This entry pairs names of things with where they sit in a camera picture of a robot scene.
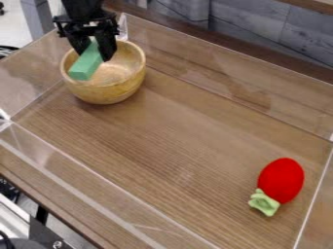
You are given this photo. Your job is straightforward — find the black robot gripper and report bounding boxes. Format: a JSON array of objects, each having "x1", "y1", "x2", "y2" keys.
[{"x1": 53, "y1": 0, "x2": 120, "y2": 62}]

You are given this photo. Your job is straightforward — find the green rectangular stick block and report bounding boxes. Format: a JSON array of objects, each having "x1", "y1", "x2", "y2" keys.
[{"x1": 69, "y1": 41, "x2": 104, "y2": 81}]

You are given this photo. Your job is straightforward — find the brown wooden bowl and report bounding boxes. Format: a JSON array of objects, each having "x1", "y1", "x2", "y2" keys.
[{"x1": 61, "y1": 41, "x2": 146, "y2": 105}]

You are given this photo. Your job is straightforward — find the clear acrylic tray walls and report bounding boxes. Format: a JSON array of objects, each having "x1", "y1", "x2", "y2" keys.
[{"x1": 0, "y1": 18, "x2": 333, "y2": 249}]

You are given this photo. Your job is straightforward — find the black table leg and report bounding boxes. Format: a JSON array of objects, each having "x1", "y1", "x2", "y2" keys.
[{"x1": 35, "y1": 206, "x2": 49, "y2": 225}]

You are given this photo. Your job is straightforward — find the red plush strawberry toy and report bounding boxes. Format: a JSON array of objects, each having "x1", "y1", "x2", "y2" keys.
[{"x1": 249, "y1": 158, "x2": 307, "y2": 217}]

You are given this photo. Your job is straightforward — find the black bracket with bolt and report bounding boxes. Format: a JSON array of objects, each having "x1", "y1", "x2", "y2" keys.
[{"x1": 29, "y1": 218, "x2": 74, "y2": 249}]

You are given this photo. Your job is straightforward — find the black cable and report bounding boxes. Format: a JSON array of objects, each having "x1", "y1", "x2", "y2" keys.
[{"x1": 0, "y1": 230, "x2": 18, "y2": 249}]

